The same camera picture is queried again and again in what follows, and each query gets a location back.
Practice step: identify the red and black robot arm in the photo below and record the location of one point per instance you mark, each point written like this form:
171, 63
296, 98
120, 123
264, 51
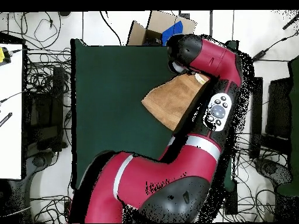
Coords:
163, 177

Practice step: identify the orange terry towel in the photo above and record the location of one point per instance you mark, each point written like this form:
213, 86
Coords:
172, 100

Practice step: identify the brown cardboard box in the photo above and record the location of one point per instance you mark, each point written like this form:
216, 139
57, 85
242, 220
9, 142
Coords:
140, 35

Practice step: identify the blue cloth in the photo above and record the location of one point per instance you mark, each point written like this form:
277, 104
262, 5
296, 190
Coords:
174, 28

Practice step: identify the white desk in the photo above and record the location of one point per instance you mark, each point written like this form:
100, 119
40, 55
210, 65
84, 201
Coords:
10, 116

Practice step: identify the black power strip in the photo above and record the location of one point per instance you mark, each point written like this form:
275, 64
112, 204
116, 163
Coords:
232, 203

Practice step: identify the black equipment stand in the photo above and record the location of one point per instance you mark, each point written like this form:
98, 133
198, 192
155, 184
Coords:
46, 112
278, 109

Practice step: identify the dark green table cloth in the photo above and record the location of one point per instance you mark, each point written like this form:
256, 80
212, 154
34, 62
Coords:
112, 93

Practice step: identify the yellow and black device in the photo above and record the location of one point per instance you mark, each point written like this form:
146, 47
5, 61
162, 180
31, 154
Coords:
3, 56

